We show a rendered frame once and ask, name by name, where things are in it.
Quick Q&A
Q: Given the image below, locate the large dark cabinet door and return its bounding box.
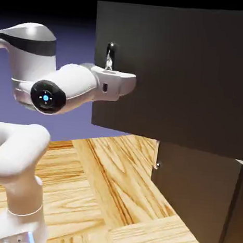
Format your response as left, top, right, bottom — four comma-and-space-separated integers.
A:
83, 0, 243, 161

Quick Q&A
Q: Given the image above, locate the curved dark metal handle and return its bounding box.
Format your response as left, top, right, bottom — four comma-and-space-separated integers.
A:
104, 41, 119, 71

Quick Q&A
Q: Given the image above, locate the small dark cabinet door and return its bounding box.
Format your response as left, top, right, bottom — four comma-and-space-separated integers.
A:
144, 140, 243, 243

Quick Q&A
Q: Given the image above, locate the dark wooden cabinet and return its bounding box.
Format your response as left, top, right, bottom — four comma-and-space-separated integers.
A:
74, 0, 243, 243

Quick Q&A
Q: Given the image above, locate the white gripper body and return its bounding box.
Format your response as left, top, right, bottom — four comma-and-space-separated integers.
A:
87, 65, 138, 99

